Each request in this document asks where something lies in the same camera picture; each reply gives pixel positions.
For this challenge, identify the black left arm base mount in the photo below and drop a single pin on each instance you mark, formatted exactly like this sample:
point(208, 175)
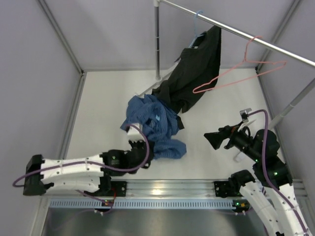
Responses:
point(113, 188)

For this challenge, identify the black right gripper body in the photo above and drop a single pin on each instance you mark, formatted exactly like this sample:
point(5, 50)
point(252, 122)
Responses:
point(239, 139)

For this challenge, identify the grey slotted cable duct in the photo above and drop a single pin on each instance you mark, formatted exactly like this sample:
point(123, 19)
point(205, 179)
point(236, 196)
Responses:
point(150, 204)

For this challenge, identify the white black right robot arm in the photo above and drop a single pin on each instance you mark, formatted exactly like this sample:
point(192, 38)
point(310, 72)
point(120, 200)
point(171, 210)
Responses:
point(269, 189)

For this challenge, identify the silver rack pole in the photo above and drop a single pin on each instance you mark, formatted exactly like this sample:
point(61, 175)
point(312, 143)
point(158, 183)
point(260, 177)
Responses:
point(157, 44)
point(306, 90)

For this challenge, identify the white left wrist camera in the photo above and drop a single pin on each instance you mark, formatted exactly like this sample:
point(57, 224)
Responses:
point(133, 133)

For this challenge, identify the blue checked shirt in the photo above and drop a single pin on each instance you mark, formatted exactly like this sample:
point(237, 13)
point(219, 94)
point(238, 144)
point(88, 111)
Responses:
point(159, 124)

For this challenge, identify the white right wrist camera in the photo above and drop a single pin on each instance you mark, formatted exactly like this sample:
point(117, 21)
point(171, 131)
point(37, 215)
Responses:
point(246, 119)

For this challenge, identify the blue wire hanger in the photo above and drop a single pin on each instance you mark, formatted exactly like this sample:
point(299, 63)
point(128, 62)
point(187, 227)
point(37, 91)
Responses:
point(196, 35)

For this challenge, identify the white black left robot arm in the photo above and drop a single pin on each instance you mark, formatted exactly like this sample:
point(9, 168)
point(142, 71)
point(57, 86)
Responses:
point(91, 175)

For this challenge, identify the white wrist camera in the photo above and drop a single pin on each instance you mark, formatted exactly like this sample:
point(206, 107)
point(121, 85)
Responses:
point(133, 133)
point(246, 119)

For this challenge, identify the silver clothes rack top bar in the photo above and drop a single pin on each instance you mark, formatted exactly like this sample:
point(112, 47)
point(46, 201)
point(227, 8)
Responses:
point(242, 34)

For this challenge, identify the silver right rack pole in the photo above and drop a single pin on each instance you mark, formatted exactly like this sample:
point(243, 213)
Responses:
point(306, 90)

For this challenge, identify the white left rack foot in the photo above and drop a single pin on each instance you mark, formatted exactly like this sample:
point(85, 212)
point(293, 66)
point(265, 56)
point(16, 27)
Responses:
point(154, 86)

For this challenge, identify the silver left rack pole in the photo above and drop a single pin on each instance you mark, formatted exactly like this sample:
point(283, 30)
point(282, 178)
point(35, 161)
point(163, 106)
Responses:
point(157, 44)

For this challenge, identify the black pinstriped shirt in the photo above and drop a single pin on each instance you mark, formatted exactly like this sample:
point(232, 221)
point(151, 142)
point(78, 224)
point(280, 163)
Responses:
point(198, 64)

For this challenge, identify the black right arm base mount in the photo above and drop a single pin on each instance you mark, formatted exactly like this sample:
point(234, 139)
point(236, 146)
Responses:
point(225, 189)

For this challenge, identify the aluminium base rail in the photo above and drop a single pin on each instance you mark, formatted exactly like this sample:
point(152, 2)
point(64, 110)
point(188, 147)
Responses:
point(136, 188)

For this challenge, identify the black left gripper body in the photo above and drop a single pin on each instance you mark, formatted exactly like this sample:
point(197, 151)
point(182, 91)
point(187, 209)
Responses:
point(139, 144)

